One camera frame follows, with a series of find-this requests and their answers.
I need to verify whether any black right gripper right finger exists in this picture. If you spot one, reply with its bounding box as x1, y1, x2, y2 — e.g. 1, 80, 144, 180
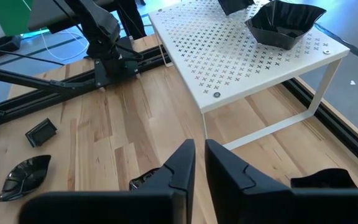
204, 139, 358, 224

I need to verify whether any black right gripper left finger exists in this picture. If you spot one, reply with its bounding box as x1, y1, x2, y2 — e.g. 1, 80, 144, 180
19, 138, 197, 224

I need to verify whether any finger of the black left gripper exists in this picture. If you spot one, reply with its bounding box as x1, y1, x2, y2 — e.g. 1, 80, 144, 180
218, 0, 237, 16
228, 0, 256, 16

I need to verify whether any large wavy square black plate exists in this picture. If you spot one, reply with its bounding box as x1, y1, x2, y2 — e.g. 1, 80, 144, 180
244, 0, 328, 50

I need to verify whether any black cup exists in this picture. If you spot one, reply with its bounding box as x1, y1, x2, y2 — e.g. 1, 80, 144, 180
290, 167, 358, 190
25, 117, 58, 148

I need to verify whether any white perforated metal shelf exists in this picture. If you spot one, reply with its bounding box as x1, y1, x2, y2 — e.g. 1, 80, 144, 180
147, 0, 351, 151

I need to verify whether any grey desk top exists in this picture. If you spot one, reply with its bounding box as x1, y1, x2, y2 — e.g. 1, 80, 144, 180
27, 0, 88, 32

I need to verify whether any black aluminium frame rail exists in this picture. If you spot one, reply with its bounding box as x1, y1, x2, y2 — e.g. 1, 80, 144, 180
283, 77, 358, 177

